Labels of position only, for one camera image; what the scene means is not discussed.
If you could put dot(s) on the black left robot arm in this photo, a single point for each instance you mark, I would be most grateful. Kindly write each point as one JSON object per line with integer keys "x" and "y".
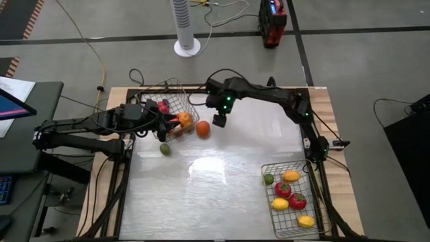
{"x": 84, "y": 122}

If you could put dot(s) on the flat monitor screen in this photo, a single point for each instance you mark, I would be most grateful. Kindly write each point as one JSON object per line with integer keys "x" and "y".
{"x": 13, "y": 106}

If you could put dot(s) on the black mat striped edge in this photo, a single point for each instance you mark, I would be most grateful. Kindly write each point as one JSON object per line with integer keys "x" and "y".
{"x": 16, "y": 17}

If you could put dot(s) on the yellow lemon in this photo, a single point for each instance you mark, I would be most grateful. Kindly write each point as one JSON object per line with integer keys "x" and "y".
{"x": 279, "y": 204}
{"x": 291, "y": 175}
{"x": 306, "y": 221}

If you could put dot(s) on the white tower fan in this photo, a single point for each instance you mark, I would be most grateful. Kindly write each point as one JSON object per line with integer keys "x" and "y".
{"x": 183, "y": 20}

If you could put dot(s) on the black keyboard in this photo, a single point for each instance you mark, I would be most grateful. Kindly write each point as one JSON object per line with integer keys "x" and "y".
{"x": 5, "y": 190}

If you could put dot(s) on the white paper sheet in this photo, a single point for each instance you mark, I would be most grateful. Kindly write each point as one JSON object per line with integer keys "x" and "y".
{"x": 18, "y": 86}

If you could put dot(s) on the orange bell pepper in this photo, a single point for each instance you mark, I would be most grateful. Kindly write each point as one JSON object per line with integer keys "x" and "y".
{"x": 185, "y": 119}

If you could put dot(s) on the red tomato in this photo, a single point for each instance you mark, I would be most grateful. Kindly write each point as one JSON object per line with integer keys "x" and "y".
{"x": 298, "y": 201}

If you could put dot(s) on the red black power station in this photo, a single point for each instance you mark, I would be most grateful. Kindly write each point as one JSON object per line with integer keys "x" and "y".
{"x": 273, "y": 30}

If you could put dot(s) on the orange fruit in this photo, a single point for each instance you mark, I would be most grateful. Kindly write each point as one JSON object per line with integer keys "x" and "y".
{"x": 203, "y": 129}

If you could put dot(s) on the red bell pepper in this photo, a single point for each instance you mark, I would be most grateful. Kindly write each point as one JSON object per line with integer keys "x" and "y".
{"x": 163, "y": 107}

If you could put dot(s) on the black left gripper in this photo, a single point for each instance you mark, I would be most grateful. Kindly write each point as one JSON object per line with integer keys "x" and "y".
{"x": 160, "y": 124}

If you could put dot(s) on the black computer case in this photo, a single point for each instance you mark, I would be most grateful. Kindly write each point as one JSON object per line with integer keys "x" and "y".
{"x": 410, "y": 161}

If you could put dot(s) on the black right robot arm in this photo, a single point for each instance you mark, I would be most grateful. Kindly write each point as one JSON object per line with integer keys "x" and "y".
{"x": 268, "y": 94}

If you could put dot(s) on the silver metal bracket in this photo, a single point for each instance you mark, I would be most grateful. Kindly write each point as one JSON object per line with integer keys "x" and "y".
{"x": 306, "y": 142}

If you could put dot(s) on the green lime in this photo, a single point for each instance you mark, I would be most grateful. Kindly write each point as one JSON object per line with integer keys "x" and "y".
{"x": 165, "y": 149}
{"x": 268, "y": 179}

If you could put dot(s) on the black desk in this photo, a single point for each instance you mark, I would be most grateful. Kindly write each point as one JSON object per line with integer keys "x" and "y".
{"x": 40, "y": 134}

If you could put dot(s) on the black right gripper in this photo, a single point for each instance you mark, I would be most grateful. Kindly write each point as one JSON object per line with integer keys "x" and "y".
{"x": 220, "y": 102}

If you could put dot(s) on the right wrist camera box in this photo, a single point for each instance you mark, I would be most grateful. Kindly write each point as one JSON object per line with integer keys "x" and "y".
{"x": 219, "y": 121}

